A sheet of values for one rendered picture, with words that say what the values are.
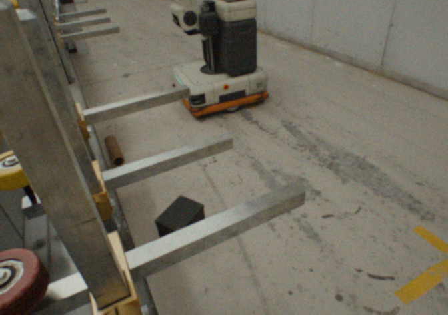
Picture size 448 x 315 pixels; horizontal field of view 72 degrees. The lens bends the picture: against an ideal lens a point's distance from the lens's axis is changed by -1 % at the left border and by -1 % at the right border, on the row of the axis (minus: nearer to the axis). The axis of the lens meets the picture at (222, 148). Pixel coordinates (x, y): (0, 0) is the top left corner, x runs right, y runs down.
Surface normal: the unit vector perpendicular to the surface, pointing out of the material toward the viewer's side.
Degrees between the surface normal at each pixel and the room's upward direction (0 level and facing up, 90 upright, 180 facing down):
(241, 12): 90
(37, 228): 0
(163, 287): 0
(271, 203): 0
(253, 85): 90
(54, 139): 90
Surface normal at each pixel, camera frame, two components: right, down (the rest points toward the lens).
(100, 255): 0.46, 0.48
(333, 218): -0.07, -0.82
